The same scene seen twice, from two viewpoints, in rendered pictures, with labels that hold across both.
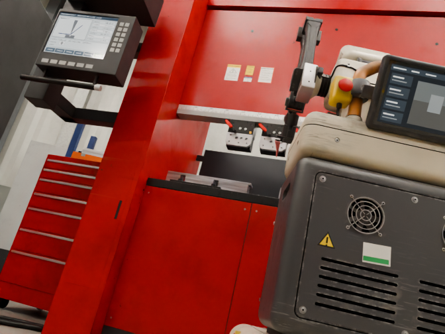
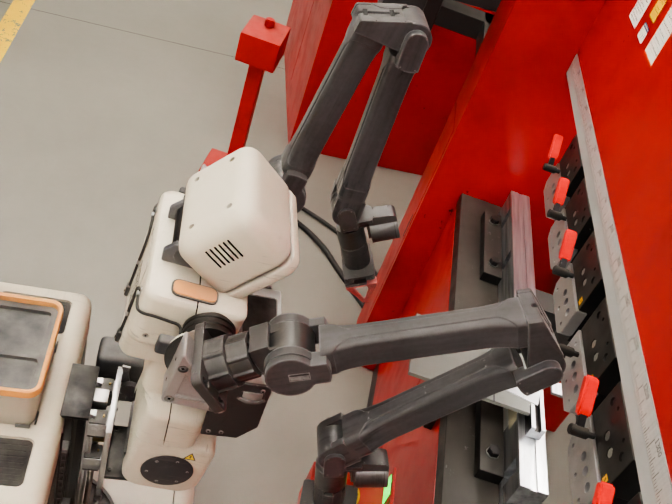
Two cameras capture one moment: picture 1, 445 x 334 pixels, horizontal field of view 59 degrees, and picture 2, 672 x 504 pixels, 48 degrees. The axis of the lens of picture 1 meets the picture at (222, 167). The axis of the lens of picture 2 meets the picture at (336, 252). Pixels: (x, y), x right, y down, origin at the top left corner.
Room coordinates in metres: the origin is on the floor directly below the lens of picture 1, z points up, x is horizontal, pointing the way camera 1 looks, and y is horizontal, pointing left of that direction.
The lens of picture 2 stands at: (1.14, -1.42, 2.07)
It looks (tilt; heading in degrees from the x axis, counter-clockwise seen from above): 38 degrees down; 70
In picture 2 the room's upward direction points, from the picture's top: 21 degrees clockwise
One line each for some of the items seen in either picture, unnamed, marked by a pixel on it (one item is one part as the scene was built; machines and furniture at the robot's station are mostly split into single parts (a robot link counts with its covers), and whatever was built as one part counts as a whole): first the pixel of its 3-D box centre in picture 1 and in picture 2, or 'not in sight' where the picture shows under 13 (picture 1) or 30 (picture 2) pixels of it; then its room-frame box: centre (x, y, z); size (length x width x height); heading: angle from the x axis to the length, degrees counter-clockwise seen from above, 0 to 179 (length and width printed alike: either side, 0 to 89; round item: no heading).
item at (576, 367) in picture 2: not in sight; (606, 364); (1.97, -0.64, 1.26); 0.15 x 0.09 x 0.17; 74
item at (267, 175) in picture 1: (275, 189); not in sight; (2.57, -0.39, 1.12); 1.13 x 0.02 x 0.44; 74
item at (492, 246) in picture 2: (195, 187); (490, 246); (2.13, 0.12, 0.89); 0.30 x 0.05 x 0.03; 74
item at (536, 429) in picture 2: not in sight; (533, 396); (2.01, -0.50, 0.99); 0.20 x 0.03 x 0.03; 74
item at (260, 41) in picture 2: not in sight; (245, 112); (1.55, 1.39, 0.42); 0.25 x 0.20 x 0.83; 164
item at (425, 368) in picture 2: not in sight; (470, 362); (1.88, -0.43, 1.00); 0.26 x 0.18 x 0.01; 164
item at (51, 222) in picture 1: (73, 239); not in sight; (2.78, 0.87, 0.50); 0.51 x 0.50 x 1.00; 164
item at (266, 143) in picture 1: (275, 140); (584, 231); (2.08, -0.26, 1.26); 0.15 x 0.09 x 0.17; 74
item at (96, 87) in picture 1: (61, 77); not in sight; (1.83, 0.90, 1.20); 0.45 x 0.03 x 0.08; 79
